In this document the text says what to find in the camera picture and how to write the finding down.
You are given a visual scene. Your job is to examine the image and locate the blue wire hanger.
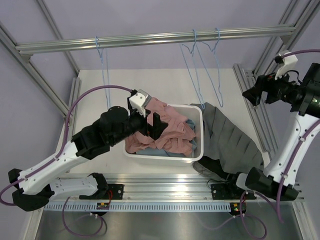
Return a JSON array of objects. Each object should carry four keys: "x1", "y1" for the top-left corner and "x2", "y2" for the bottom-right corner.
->
[
  {"x1": 199, "y1": 27, "x2": 225, "y2": 108},
  {"x1": 95, "y1": 36, "x2": 111, "y2": 109},
  {"x1": 179, "y1": 29, "x2": 205, "y2": 110}
]

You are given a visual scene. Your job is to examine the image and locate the blue denim skirt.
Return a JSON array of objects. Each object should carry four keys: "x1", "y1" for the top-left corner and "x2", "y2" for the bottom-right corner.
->
[{"x1": 125, "y1": 118, "x2": 197, "y2": 157}]

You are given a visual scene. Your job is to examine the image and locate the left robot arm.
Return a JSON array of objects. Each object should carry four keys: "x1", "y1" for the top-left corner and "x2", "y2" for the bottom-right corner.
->
[{"x1": 8, "y1": 106, "x2": 168, "y2": 212}]

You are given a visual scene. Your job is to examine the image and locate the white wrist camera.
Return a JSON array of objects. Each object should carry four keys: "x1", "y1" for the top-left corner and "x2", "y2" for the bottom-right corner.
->
[
  {"x1": 274, "y1": 50, "x2": 298, "y2": 80},
  {"x1": 127, "y1": 89, "x2": 152, "y2": 118}
]

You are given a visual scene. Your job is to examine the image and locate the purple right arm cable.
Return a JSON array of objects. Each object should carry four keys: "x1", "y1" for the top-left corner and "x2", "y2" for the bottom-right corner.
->
[{"x1": 239, "y1": 49, "x2": 320, "y2": 240}]

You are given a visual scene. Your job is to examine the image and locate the white slotted cable duct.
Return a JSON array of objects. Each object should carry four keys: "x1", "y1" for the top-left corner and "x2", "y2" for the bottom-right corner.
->
[{"x1": 44, "y1": 201, "x2": 231, "y2": 213}]

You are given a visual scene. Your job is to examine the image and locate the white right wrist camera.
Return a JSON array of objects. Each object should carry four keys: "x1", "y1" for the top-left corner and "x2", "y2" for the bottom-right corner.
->
[{"x1": 274, "y1": 50, "x2": 298, "y2": 80}]

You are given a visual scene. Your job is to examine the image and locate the grey pleated skirt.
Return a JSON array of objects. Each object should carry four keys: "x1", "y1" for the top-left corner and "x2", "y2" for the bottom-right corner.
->
[{"x1": 192, "y1": 102, "x2": 265, "y2": 182}]

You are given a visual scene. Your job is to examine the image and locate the white plastic basket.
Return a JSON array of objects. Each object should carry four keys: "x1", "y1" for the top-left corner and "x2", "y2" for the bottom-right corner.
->
[{"x1": 122, "y1": 104, "x2": 204, "y2": 166}]

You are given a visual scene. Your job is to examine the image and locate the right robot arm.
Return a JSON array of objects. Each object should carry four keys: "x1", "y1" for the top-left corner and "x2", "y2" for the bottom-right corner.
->
[{"x1": 226, "y1": 63, "x2": 320, "y2": 201}]

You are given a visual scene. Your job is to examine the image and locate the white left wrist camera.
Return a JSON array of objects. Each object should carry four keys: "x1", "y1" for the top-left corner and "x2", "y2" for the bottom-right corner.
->
[{"x1": 127, "y1": 89, "x2": 152, "y2": 118}]

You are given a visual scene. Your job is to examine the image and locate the aluminium hanging rail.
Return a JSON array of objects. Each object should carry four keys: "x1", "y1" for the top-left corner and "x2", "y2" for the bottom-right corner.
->
[{"x1": 15, "y1": 24, "x2": 296, "y2": 55}]

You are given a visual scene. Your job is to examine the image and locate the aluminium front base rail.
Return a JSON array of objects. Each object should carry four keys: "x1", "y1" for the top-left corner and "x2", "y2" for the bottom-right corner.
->
[{"x1": 33, "y1": 172, "x2": 305, "y2": 201}]

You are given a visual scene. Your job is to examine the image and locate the pink ruffled skirt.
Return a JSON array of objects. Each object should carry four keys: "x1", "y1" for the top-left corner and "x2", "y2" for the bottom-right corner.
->
[{"x1": 125, "y1": 97, "x2": 197, "y2": 157}]

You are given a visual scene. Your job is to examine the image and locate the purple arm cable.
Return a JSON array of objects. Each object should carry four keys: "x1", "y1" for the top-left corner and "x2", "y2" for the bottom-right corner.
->
[
  {"x1": 239, "y1": 49, "x2": 320, "y2": 240},
  {"x1": 0, "y1": 84, "x2": 133, "y2": 237}
]

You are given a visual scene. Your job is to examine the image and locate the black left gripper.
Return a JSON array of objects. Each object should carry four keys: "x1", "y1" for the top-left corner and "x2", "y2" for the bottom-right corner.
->
[{"x1": 110, "y1": 105, "x2": 168, "y2": 146}]

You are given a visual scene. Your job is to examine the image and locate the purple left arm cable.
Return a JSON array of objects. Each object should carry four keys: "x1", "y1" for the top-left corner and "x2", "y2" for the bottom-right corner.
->
[{"x1": 0, "y1": 84, "x2": 133, "y2": 237}]

